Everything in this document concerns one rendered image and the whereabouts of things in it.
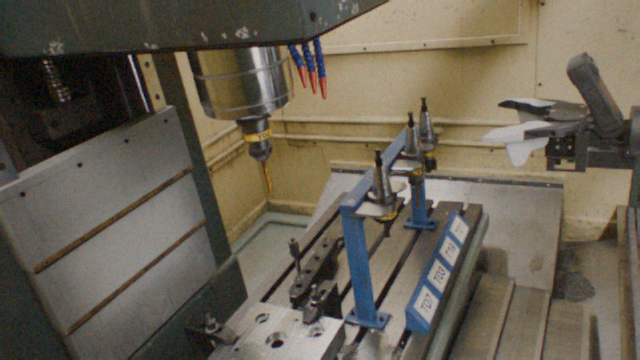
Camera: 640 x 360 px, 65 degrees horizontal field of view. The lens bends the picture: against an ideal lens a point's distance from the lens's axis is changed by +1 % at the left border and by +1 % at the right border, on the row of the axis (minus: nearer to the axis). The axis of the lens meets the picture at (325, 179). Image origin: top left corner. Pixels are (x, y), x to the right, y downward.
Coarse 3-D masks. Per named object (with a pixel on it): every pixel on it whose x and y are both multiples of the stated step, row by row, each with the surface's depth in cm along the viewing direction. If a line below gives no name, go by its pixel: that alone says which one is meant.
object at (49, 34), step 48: (0, 0) 82; (48, 0) 77; (96, 0) 72; (144, 0) 68; (192, 0) 65; (240, 0) 62; (288, 0) 59; (336, 0) 66; (384, 0) 81; (0, 48) 88; (48, 48) 82; (96, 48) 77; (144, 48) 73; (192, 48) 69
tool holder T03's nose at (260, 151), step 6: (252, 144) 86; (258, 144) 86; (264, 144) 86; (270, 144) 88; (252, 150) 87; (258, 150) 86; (264, 150) 86; (270, 150) 87; (252, 156) 87; (258, 156) 87; (264, 156) 87
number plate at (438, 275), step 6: (438, 264) 127; (432, 270) 124; (438, 270) 125; (444, 270) 127; (432, 276) 123; (438, 276) 124; (444, 276) 126; (432, 282) 122; (438, 282) 123; (444, 282) 124; (438, 288) 122
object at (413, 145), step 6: (414, 126) 121; (408, 132) 121; (414, 132) 121; (408, 138) 122; (414, 138) 121; (408, 144) 122; (414, 144) 122; (420, 144) 122; (408, 150) 123; (414, 150) 122; (420, 150) 123
